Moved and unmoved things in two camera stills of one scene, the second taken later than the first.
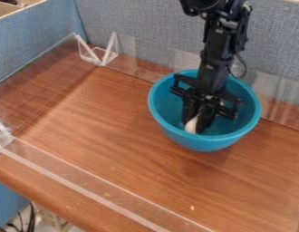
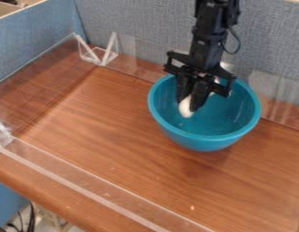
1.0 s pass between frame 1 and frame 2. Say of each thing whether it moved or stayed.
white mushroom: moved
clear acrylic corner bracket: stayed
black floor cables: stayed
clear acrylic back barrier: stayed
